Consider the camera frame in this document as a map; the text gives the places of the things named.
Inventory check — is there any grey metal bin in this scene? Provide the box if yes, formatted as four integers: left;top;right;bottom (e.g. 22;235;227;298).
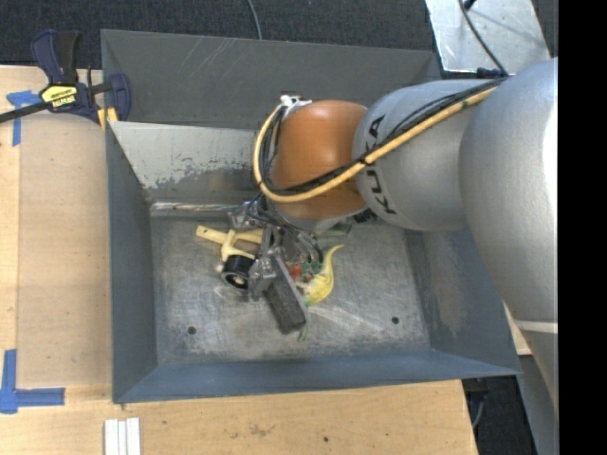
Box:
99;28;524;405

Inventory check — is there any pale wood flat board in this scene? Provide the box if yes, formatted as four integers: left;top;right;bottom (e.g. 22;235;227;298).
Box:
16;66;115;391

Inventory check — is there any dark green block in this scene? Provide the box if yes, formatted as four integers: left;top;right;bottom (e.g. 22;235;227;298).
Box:
262;257;309;336

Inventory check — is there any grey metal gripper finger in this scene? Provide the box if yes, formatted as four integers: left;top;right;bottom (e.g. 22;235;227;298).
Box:
248;255;278;301

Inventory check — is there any yellow curved toy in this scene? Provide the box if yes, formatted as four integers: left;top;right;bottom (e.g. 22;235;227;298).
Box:
296;243;345;308

